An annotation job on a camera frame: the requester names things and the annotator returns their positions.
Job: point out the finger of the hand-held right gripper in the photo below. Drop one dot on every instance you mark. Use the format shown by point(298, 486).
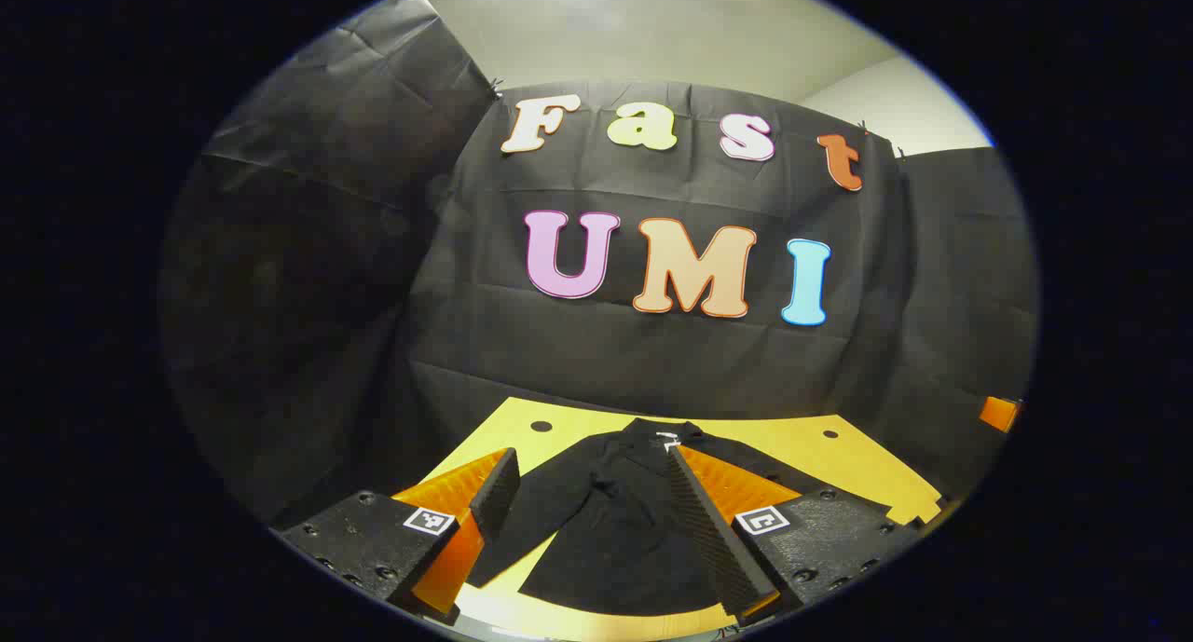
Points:
point(999, 414)

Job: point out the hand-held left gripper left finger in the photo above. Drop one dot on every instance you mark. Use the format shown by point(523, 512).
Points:
point(499, 493)

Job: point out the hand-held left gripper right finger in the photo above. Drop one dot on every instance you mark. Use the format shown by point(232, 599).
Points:
point(708, 530)

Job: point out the black buttoned coat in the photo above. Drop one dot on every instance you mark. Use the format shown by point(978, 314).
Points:
point(606, 530)

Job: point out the black backdrop cloth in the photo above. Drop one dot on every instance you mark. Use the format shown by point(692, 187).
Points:
point(652, 362)

